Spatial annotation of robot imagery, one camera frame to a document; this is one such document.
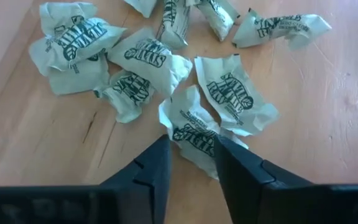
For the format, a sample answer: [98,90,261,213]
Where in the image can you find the green stevia sweetener packet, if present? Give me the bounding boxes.
[93,69,155,124]
[39,1,98,37]
[193,54,282,138]
[29,17,127,77]
[231,7,333,51]
[155,0,191,50]
[47,53,111,96]
[194,0,241,42]
[122,0,158,19]

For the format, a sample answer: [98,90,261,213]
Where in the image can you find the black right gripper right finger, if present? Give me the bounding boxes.
[213,134,316,224]

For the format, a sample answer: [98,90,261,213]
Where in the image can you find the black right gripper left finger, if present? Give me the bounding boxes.
[99,134,172,224]

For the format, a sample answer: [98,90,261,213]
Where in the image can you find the packets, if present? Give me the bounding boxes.
[158,85,250,181]

